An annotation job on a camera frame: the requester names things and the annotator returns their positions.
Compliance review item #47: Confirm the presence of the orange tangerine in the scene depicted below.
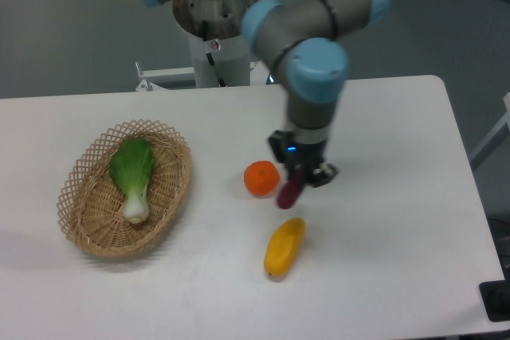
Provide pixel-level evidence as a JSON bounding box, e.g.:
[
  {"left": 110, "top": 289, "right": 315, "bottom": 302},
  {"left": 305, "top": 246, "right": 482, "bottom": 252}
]
[{"left": 243, "top": 160, "right": 281, "bottom": 197}]

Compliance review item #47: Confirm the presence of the green bok choy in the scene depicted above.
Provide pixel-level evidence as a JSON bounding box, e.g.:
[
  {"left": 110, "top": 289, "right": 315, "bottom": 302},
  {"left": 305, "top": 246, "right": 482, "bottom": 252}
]
[{"left": 109, "top": 137, "right": 153, "bottom": 225}]

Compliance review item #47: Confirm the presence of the black device at table edge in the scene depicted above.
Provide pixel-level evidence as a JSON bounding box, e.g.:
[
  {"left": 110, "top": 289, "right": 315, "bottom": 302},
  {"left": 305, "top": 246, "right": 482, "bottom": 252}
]
[{"left": 479, "top": 280, "right": 509, "bottom": 322}]

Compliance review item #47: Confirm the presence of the purple sweet potato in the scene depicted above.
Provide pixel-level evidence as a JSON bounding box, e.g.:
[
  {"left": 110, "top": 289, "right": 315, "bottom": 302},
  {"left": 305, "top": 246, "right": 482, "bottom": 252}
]
[{"left": 277, "top": 169, "right": 304, "bottom": 209}]

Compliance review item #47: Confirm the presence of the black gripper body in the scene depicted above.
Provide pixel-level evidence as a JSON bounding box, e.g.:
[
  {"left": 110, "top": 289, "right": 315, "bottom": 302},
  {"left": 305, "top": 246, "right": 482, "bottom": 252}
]
[{"left": 283, "top": 131, "right": 327, "bottom": 184}]

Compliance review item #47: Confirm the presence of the yellow mango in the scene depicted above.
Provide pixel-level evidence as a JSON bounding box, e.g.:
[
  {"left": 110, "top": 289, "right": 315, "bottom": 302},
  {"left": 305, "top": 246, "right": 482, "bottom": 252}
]
[{"left": 263, "top": 217, "right": 306, "bottom": 277}]

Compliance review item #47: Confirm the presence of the black cable on pedestal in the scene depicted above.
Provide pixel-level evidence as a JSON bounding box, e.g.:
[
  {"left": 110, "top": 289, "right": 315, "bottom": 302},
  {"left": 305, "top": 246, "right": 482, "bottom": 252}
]
[{"left": 201, "top": 20, "right": 227, "bottom": 88}]

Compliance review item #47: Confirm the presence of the woven wicker basket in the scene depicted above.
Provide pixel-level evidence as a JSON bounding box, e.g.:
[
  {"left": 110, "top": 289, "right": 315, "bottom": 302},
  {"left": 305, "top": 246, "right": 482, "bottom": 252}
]
[{"left": 57, "top": 119, "right": 192, "bottom": 258}]

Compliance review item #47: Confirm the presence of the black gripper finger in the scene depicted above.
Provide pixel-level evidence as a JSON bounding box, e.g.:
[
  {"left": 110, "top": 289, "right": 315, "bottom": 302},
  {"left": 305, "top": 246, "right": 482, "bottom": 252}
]
[
  {"left": 268, "top": 130, "right": 287, "bottom": 163},
  {"left": 306, "top": 162, "right": 339, "bottom": 188}
]

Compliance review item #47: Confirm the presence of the white metal mounting frame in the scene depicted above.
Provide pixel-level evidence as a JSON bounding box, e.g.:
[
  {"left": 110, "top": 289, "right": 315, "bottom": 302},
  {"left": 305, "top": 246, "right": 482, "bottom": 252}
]
[{"left": 135, "top": 59, "right": 276, "bottom": 92}]

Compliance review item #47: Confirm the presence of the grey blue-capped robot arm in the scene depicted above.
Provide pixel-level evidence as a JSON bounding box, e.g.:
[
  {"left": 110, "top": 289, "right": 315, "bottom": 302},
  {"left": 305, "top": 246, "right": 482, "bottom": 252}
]
[{"left": 143, "top": 0, "right": 390, "bottom": 187}]

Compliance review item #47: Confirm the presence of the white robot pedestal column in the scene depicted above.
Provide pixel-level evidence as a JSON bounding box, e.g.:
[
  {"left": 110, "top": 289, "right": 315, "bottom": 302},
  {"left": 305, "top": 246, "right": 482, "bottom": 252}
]
[{"left": 171, "top": 0, "right": 263, "bottom": 88}]

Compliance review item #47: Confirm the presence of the white frame at right edge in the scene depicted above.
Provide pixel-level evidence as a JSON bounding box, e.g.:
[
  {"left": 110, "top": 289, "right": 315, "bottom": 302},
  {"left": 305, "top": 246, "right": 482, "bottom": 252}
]
[{"left": 469, "top": 93, "right": 509, "bottom": 171}]

